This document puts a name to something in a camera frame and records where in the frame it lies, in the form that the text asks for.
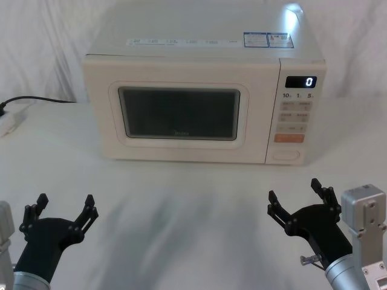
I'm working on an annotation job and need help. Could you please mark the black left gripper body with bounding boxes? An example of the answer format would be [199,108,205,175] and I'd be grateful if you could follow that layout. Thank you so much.
[13,216,85,285]

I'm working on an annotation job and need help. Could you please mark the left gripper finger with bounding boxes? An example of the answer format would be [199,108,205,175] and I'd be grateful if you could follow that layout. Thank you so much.
[19,193,50,233]
[68,194,100,243]

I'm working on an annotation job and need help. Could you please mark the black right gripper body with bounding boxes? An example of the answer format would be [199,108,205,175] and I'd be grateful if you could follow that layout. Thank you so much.
[285,204,354,268]

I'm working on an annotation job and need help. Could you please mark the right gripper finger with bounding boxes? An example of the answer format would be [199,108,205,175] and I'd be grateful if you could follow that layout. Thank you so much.
[267,189,294,236]
[310,178,342,218]

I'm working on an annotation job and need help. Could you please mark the oven control panel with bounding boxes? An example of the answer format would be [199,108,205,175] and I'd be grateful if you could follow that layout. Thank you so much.
[265,57,328,166]

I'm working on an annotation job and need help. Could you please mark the white table cloth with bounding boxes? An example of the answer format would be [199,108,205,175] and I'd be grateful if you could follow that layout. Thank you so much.
[0,60,387,290]

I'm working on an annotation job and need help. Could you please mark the white power strip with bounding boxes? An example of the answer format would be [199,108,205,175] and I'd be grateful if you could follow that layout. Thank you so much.
[0,108,28,137]

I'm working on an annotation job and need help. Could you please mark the cream microwave oven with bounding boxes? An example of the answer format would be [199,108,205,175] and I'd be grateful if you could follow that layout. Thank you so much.
[81,0,328,166]

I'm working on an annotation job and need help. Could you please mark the white curtain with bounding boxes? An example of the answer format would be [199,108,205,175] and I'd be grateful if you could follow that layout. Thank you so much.
[0,0,387,105]

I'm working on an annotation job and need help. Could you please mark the thin cable with silver plug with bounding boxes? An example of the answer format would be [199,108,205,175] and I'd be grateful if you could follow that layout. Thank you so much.
[299,230,328,271]

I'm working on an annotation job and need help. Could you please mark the black power cord with plug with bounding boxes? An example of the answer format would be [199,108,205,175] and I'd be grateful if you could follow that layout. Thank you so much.
[0,95,78,117]

